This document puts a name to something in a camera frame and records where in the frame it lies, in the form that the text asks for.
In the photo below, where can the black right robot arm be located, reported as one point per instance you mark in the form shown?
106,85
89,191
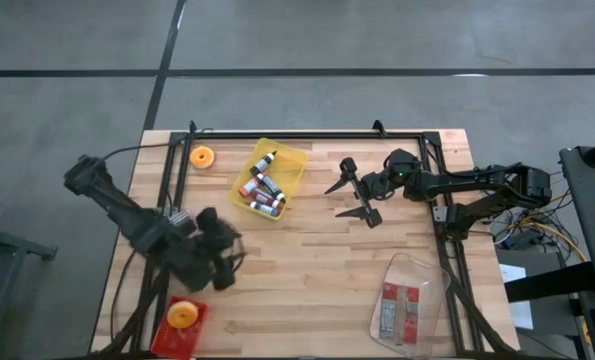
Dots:
477,180

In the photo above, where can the red flat box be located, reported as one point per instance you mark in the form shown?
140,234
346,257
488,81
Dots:
177,345

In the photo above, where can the dark red squeeze bottle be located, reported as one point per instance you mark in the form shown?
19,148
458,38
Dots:
264,197

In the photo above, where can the grey metal stand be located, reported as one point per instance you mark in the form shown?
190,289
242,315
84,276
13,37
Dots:
12,243

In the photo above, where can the pink red squeeze bottle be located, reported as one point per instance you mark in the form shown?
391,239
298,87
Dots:
249,187

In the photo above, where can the orange toy donut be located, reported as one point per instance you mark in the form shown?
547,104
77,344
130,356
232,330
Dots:
195,160

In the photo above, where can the grey cart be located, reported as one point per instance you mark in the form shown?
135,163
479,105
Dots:
589,200

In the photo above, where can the clear plastic container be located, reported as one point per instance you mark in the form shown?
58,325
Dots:
427,280

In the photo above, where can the purple squeeze bottle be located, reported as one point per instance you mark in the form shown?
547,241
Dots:
266,209

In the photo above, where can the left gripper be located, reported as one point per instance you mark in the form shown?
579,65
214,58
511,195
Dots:
194,262

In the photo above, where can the black metal beam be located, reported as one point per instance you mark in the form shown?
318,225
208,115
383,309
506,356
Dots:
552,282

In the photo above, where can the black squeeze bottle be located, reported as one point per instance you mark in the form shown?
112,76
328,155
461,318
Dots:
262,165
272,186

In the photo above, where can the metal box grater pink trim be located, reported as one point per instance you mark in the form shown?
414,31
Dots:
182,219

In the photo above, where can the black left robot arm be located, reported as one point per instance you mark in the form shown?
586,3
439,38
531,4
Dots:
122,215

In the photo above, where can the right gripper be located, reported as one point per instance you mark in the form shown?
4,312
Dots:
377,185

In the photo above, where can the grey metal bracket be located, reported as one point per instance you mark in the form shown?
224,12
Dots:
439,215

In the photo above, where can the yellow plastic bin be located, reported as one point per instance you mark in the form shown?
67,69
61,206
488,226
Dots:
292,165

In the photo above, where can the white paper sheet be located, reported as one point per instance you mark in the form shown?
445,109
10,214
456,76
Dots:
512,274

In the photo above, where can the black aluminium table frame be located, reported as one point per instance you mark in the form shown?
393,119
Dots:
277,135

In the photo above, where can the black clamp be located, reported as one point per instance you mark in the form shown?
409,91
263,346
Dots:
192,127
378,129

